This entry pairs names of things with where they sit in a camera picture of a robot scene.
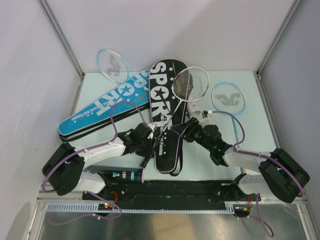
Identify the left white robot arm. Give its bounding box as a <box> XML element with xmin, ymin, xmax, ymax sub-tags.
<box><xmin>42</xmin><ymin>122</ymin><xmax>157</xmax><ymax>200</ymax></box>

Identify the black racket cover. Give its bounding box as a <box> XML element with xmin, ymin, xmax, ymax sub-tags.
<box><xmin>149</xmin><ymin>58</ymin><xmax>187</xmax><ymax>176</ymax></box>

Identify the black shuttlecock tube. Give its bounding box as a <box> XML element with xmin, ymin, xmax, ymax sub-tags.
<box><xmin>84</xmin><ymin>166</ymin><xmax>144</xmax><ymax>184</ymax></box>

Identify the blue racket cover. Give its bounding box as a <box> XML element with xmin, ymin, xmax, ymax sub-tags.
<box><xmin>58</xmin><ymin>69</ymin><xmax>150</xmax><ymax>142</ymax></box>

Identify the white frame racket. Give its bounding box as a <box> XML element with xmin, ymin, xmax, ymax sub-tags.
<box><xmin>141</xmin><ymin>66</ymin><xmax>210</xmax><ymax>168</ymax></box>

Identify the white shuttlecock tube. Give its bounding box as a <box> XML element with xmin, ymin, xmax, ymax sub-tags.
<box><xmin>186</xmin><ymin>101</ymin><xmax>201</xmax><ymax>118</ymax></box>

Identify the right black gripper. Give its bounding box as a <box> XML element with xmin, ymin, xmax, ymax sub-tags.
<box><xmin>170</xmin><ymin>116</ymin><xmax>213</xmax><ymax>152</ymax></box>

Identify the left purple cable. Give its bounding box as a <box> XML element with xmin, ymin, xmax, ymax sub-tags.
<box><xmin>41</xmin><ymin>101</ymin><xmax>153</xmax><ymax>193</ymax></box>

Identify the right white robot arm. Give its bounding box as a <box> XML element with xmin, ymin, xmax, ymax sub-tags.
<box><xmin>170</xmin><ymin>117</ymin><xmax>310</xmax><ymax>203</ymax></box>

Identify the light blue racket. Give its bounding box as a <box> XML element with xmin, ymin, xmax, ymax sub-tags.
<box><xmin>96</xmin><ymin>48</ymin><xmax>148</xmax><ymax>90</ymax></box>
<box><xmin>211</xmin><ymin>82</ymin><xmax>247</xmax><ymax>143</ymax></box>

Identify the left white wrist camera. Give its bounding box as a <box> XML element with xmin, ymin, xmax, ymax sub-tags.
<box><xmin>146</xmin><ymin>123</ymin><xmax>157</xmax><ymax>139</ymax></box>

